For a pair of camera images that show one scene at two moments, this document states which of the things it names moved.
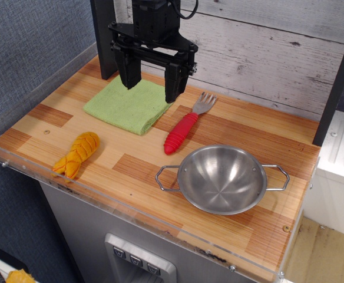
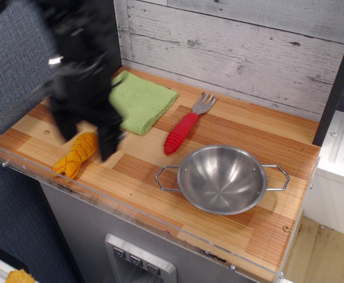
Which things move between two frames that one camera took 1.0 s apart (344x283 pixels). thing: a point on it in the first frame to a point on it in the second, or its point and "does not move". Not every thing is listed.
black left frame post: (103, 15) does not move
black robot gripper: (155, 33) to (84, 35)
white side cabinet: (332, 197) does not move
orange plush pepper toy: (83, 147) does not move
